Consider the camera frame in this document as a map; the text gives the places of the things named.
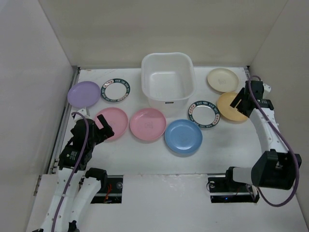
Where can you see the purple plate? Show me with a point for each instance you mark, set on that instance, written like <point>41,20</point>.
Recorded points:
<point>83,94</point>

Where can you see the white plastic bin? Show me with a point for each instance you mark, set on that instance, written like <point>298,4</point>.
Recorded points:
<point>168,81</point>

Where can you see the right pink plate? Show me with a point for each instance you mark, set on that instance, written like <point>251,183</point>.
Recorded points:
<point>148,124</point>

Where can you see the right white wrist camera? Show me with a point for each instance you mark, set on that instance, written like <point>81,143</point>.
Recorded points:
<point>267,89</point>

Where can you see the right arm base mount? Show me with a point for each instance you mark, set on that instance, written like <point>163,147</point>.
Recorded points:
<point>223,190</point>

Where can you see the right green-rimmed white plate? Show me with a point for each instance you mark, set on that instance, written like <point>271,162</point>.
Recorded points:
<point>204,113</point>

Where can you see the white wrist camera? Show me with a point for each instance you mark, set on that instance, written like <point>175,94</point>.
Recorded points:
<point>267,89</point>
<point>80,114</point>

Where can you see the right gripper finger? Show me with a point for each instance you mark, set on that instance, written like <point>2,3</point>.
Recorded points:
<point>245,108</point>
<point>239,97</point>

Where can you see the left green-rimmed white plate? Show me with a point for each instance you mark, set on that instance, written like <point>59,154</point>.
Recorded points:
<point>115,90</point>

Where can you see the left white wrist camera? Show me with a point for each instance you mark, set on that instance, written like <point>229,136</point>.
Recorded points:
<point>80,114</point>

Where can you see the left pink plate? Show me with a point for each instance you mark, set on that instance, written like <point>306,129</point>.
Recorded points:
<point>116,118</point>

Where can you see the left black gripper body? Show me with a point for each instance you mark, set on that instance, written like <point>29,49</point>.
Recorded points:
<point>99,137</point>

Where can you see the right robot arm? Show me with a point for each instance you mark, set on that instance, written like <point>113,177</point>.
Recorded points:
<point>276,167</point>

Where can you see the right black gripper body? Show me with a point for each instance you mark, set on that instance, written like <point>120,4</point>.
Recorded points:
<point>245,104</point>

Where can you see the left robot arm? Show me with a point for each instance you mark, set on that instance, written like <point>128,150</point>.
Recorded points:
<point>76,185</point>

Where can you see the green-rimmed white plate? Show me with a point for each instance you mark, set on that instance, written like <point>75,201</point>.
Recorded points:
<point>204,113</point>
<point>115,90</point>

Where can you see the blue plate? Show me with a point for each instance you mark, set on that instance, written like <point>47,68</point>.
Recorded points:
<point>183,137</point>

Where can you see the yellow orange plate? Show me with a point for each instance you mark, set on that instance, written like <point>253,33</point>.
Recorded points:
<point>223,104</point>

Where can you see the pink plate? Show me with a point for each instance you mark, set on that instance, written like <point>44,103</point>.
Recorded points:
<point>116,118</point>
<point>148,124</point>

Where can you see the cream plate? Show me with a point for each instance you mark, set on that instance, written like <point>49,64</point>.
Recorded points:
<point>223,80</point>

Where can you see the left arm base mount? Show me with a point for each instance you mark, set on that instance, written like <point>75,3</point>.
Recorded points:
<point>112,193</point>

